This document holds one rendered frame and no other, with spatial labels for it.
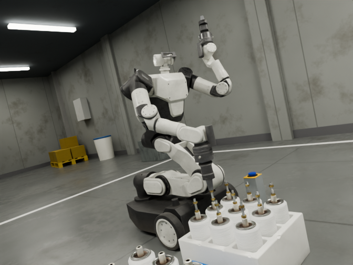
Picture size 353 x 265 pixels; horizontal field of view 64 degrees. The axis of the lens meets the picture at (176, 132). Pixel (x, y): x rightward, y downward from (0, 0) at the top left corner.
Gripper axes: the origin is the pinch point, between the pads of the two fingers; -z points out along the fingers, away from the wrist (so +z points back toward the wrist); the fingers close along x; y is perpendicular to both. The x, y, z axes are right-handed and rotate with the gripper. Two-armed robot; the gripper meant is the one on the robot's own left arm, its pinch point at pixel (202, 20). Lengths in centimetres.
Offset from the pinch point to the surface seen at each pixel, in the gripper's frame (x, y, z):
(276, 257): 56, -11, 135
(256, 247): 60, -4, 130
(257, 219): 53, -7, 122
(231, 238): 53, 4, 128
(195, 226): 48, 19, 122
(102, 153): -480, 296, -11
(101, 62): -453, 263, -236
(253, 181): 21, -11, 107
